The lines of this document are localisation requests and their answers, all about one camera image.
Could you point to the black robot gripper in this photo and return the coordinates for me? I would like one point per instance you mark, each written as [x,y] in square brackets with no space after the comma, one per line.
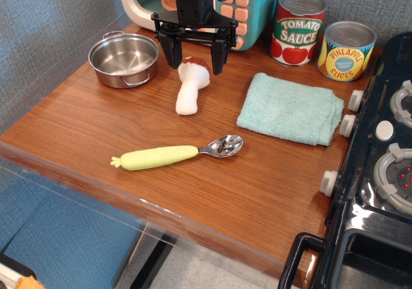
[195,21]

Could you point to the white plush mushroom toy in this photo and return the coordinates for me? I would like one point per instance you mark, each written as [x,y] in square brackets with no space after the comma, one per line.
[194,74]

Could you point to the spoon with yellow-green handle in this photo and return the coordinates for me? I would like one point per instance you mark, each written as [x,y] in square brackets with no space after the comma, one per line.
[223,147]

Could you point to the light blue towel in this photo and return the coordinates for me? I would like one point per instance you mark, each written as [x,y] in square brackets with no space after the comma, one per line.
[290,111]

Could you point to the teal toy microwave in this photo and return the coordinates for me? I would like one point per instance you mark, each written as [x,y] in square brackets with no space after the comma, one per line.
[252,15]

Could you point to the small steel pot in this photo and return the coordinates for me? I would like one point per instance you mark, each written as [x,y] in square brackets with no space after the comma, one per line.
[124,60]

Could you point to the tomato sauce can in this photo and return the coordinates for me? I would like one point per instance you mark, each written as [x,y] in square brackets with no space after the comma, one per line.
[296,29]

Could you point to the pineapple slices can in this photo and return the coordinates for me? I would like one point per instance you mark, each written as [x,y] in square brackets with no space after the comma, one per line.
[346,50]

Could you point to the upper white stove knob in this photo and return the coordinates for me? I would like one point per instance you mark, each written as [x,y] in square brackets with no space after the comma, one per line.
[355,100]

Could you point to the white stove knob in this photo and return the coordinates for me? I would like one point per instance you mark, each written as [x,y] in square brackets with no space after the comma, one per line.
[328,182]
[355,100]
[347,125]

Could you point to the middle white stove knob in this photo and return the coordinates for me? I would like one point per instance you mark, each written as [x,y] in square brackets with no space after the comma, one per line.
[347,125]

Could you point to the lower white stove knob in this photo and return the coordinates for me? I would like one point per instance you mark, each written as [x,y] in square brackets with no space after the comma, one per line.
[328,182]

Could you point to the black toy stove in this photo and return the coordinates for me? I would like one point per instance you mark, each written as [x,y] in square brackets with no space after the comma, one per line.
[368,228]

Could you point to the orange fuzzy object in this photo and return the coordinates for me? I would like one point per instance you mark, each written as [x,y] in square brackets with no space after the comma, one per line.
[28,283]

